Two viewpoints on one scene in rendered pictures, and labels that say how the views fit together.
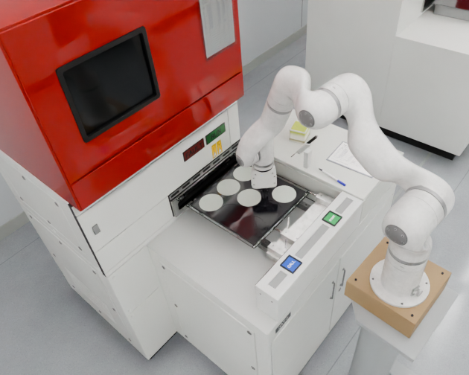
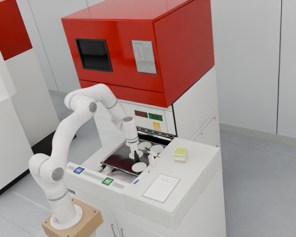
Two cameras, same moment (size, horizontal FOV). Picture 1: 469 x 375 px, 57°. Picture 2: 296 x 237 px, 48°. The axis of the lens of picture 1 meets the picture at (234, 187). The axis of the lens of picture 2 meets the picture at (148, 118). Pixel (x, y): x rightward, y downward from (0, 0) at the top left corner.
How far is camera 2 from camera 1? 234 cm
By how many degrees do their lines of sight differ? 66
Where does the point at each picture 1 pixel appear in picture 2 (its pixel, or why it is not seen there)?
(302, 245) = (89, 173)
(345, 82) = (79, 98)
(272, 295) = not seen: hidden behind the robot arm
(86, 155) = (83, 73)
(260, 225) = (115, 162)
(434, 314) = not seen: outside the picture
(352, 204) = (118, 189)
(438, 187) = (46, 162)
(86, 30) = (84, 30)
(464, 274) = not seen: outside the picture
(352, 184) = (136, 187)
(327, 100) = (68, 97)
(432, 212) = (35, 164)
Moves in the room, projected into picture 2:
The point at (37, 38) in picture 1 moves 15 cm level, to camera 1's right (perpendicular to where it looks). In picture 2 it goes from (70, 25) to (69, 31)
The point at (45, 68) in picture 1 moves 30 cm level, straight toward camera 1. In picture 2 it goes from (72, 35) to (31, 49)
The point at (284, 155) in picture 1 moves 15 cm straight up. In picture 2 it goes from (162, 155) to (159, 137)
